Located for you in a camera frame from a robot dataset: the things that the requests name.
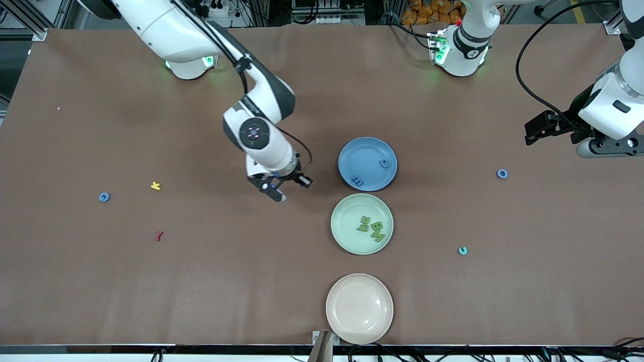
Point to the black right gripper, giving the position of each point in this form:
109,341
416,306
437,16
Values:
290,176

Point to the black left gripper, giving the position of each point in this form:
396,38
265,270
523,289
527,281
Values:
570,124

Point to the blue foam letter m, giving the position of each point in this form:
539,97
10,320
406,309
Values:
358,180

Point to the blue foam letter e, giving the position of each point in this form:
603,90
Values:
384,164

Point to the green foam letter B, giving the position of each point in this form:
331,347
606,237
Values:
377,225

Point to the blue foam letter G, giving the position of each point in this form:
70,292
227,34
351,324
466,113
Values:
100,197

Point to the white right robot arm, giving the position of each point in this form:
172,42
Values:
176,30

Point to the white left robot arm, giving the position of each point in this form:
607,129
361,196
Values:
468,50

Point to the blue foam letter O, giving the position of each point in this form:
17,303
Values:
498,174

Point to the blue plate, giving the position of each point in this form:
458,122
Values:
367,156

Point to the pale green plate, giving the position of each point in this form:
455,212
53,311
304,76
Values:
347,236

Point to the brown table cover sheet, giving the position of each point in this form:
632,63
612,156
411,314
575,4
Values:
251,276

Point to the beige plate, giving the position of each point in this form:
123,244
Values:
359,309

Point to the yellow foam letter K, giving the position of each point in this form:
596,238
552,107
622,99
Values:
156,186

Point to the red foam letter I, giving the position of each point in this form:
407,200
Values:
159,236

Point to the pile of orange objects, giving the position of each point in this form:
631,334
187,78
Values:
427,12

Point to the white power strip with plugs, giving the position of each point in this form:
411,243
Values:
219,10

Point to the aluminium frame profile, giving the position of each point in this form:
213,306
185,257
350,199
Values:
613,27
30,20

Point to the grey metal bracket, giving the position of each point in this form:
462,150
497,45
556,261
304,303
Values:
324,347

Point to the metal table edge rail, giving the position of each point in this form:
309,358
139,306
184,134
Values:
151,349

